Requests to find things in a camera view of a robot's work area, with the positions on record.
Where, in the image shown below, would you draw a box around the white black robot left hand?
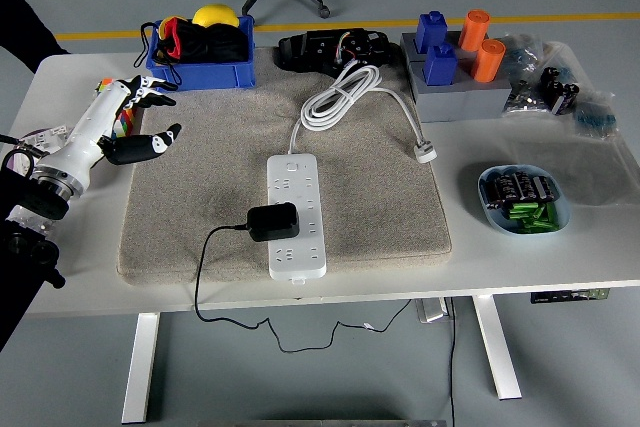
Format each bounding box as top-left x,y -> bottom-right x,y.
37,75 -> 184,188

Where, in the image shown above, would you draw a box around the black adapter cord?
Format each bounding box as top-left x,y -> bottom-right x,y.
192,224 -> 416,354

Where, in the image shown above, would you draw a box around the black plug adapter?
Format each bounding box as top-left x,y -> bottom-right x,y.
247,201 -> 301,243

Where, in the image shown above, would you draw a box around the white power strip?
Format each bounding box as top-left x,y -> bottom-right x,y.
265,153 -> 330,284

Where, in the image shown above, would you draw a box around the colourful puzzle cube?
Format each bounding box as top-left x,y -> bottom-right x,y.
94,77 -> 140,141

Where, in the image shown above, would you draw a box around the purple disc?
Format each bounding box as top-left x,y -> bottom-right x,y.
4,127 -> 54,178

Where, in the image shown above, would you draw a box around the clear bag of small parts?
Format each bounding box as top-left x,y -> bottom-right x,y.
3,202 -> 54,237

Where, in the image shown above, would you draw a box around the person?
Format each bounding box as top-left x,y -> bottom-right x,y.
0,0 -> 71,74

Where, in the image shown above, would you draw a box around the blue plastic bin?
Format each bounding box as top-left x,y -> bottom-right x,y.
144,15 -> 257,93

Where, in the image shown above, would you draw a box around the yellow ball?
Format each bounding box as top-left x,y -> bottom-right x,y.
192,4 -> 240,28

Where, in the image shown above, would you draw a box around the black electronic device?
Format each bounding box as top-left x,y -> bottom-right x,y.
276,26 -> 394,78

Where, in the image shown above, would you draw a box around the white table leg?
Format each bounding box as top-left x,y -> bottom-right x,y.
472,295 -> 523,401
121,312 -> 161,424

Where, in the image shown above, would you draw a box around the grey-brown mat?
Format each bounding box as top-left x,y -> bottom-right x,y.
115,45 -> 454,286

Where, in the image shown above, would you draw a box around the blue block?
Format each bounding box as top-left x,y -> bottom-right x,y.
415,10 -> 448,51
423,42 -> 459,87

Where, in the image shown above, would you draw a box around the grey block base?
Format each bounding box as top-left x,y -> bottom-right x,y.
399,30 -> 514,124

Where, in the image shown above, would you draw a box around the orange cylinder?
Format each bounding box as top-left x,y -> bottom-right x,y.
458,9 -> 491,52
472,38 -> 507,84

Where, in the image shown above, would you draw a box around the bag of metal screws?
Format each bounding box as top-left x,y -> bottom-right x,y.
501,77 -> 549,119

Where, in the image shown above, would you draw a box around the bag of blue parts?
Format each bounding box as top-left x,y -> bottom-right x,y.
502,32 -> 549,79
571,90 -> 620,141

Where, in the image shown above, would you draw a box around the bag of black capacitors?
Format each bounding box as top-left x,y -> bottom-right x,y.
538,65 -> 582,117

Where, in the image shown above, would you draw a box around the light blue dish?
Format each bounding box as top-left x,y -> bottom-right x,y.
477,164 -> 572,237

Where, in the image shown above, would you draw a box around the large clear plastic bag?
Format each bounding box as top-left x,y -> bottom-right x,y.
499,40 -> 640,208

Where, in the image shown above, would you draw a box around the black table control panel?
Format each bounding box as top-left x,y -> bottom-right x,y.
530,288 -> 611,304

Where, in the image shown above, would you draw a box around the white wall socket box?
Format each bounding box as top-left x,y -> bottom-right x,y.
18,125 -> 70,156

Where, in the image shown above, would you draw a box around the black drawstring bag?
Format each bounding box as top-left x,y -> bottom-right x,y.
133,16 -> 251,88

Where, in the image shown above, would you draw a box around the white power strip cord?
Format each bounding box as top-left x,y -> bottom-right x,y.
288,62 -> 440,165

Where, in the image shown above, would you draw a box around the silver bracket under table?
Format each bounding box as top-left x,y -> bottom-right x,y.
414,298 -> 454,323

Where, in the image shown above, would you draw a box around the thin black hanging cable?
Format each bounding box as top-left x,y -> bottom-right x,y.
447,298 -> 459,427

